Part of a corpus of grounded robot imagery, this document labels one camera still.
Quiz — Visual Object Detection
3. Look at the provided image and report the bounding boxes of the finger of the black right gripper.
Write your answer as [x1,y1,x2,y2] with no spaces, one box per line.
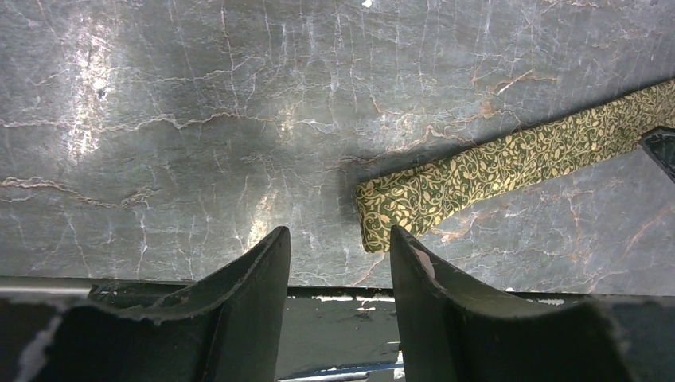
[640,126,675,182]

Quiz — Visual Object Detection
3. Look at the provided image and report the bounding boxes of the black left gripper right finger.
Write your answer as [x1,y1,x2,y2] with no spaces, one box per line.
[390,226,633,381]

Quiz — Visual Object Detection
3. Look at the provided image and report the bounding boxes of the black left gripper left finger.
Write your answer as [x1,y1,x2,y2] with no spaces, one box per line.
[36,226,291,381]

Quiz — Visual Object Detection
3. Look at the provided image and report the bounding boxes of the olive green leaf-pattern tie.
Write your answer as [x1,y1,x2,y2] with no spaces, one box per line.
[354,80,674,253]

